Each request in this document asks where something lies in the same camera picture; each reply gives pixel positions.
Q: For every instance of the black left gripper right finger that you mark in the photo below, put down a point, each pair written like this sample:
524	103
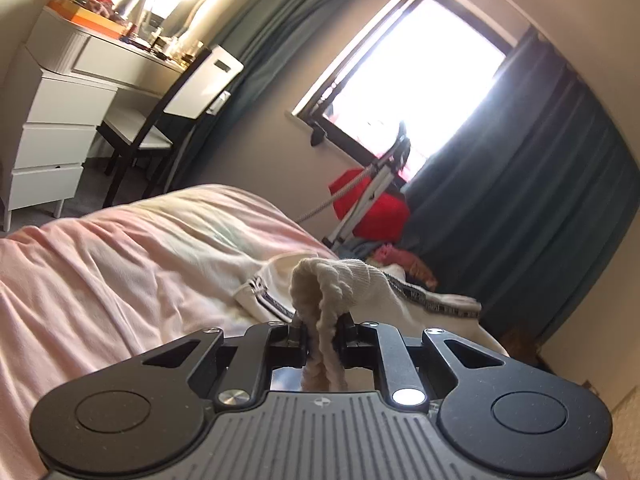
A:
355	343

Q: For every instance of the white garment steamer stand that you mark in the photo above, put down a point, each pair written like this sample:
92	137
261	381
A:
382	173

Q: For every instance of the pink bed duvet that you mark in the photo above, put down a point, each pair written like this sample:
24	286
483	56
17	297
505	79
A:
80	294

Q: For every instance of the cream white sweatshirt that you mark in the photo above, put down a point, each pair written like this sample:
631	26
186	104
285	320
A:
318	290

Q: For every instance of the teal curtain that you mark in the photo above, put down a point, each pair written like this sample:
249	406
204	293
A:
525	206
264	36

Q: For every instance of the window with dark frame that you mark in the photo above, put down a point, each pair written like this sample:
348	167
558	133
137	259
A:
418	70

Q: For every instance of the teal right curtain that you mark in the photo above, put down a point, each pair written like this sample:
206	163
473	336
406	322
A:
525	206

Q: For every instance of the black and white chair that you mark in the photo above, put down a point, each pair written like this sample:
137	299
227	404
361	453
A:
165	130

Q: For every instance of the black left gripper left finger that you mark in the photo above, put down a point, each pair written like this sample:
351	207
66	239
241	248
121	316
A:
286	344

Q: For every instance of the pile of colourful clothes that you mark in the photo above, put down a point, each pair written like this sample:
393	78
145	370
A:
387	254

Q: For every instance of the white drawer dresser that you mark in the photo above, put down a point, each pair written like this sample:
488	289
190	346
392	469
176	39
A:
57	90

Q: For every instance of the red bag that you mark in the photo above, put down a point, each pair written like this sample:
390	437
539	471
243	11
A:
384	221

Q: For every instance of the teal left curtain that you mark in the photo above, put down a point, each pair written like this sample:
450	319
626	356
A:
264	36

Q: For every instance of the orange box on dresser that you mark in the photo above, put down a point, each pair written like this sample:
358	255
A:
88	19

